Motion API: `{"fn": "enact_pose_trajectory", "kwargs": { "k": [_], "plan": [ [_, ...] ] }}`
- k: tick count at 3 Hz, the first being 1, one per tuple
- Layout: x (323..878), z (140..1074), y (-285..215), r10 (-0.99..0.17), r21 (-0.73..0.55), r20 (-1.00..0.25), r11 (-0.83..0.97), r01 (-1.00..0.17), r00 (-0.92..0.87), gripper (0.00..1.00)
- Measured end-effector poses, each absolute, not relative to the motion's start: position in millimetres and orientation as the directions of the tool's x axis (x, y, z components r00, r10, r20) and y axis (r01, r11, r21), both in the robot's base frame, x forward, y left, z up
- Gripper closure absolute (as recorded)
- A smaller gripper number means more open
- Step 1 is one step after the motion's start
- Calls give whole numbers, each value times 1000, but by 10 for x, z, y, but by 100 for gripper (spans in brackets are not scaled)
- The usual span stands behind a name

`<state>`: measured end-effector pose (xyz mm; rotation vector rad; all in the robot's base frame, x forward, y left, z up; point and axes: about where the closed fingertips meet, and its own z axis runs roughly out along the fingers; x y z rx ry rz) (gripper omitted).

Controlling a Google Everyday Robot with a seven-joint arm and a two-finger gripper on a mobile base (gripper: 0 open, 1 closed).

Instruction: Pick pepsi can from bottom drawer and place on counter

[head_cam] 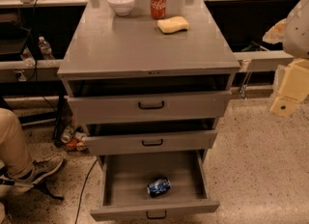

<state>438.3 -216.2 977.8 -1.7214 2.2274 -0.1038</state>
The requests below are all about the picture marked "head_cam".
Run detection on red coca-cola can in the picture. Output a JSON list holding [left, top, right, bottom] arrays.
[[151, 0, 166, 19]]

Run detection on black floor cable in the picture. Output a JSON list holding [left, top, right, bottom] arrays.
[[74, 159, 98, 224]]

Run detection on black hanging cable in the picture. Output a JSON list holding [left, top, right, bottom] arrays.
[[26, 0, 49, 82]]

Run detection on clear water bottle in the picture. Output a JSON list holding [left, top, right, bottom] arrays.
[[39, 37, 54, 60]]

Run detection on grey drawer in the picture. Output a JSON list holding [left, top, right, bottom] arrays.
[[91, 151, 219, 221], [84, 130, 217, 155], [69, 91, 231, 125]]

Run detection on grey top drawer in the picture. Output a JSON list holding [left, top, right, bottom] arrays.
[[69, 91, 231, 125]]

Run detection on person leg beige trousers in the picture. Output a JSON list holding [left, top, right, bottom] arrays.
[[0, 108, 34, 180]]

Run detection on blue pepsi can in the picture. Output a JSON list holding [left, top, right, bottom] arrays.
[[147, 177, 171, 198]]

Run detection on yellow sponge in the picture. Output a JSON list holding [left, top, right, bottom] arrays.
[[157, 16, 189, 34]]

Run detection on grey bottom drawer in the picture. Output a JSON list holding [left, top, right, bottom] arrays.
[[91, 151, 219, 221]]

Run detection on grey drawer cabinet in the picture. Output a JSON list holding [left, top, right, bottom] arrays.
[[57, 0, 241, 158]]

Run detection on white bowl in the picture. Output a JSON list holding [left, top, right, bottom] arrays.
[[107, 0, 135, 15]]

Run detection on grey sneaker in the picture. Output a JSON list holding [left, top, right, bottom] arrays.
[[14, 155, 64, 185]]

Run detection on pile of snack wrappers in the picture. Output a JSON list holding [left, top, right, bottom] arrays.
[[61, 126, 87, 152]]

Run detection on grey middle drawer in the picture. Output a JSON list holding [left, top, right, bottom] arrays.
[[84, 130, 217, 155]]

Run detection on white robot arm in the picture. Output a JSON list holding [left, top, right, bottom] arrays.
[[263, 0, 309, 117]]

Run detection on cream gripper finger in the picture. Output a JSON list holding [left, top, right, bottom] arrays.
[[269, 59, 309, 117]]

